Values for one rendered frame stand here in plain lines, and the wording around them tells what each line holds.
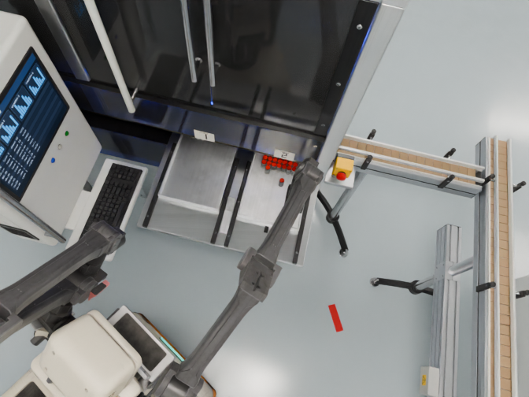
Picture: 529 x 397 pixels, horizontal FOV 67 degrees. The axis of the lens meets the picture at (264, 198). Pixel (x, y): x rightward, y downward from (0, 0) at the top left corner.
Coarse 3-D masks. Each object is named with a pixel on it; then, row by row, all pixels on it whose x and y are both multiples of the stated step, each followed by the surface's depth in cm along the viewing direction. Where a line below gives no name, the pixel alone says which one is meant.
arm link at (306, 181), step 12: (312, 168) 127; (300, 180) 124; (312, 180) 125; (300, 192) 122; (312, 192) 124; (288, 204) 119; (300, 204) 121; (288, 216) 117; (276, 228) 115; (288, 228) 116; (264, 240) 115; (276, 240) 113; (252, 252) 110; (264, 252) 110; (276, 252) 112; (240, 264) 108; (264, 264) 113; (276, 264) 111; (276, 276) 110
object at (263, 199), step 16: (256, 160) 178; (256, 176) 175; (272, 176) 176; (288, 176) 176; (256, 192) 172; (272, 192) 173; (240, 208) 167; (256, 208) 169; (272, 208) 170; (272, 224) 166
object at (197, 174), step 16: (176, 144) 175; (192, 144) 179; (208, 144) 180; (176, 160) 175; (192, 160) 176; (208, 160) 176; (224, 160) 177; (176, 176) 172; (192, 176) 173; (208, 176) 173; (224, 176) 174; (160, 192) 166; (176, 192) 169; (192, 192) 170; (208, 192) 170; (224, 192) 171; (208, 208) 166
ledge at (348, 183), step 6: (330, 168) 180; (354, 168) 181; (330, 174) 178; (354, 174) 179; (324, 180) 177; (330, 180) 177; (336, 180) 177; (342, 180) 178; (348, 180) 178; (342, 186) 177; (348, 186) 177
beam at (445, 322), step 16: (448, 224) 209; (448, 240) 206; (448, 256) 202; (448, 272) 199; (448, 288) 197; (432, 304) 204; (448, 304) 193; (432, 320) 200; (448, 320) 190; (432, 336) 196; (448, 336) 187; (432, 352) 192; (448, 352) 184; (448, 368) 181; (448, 384) 178
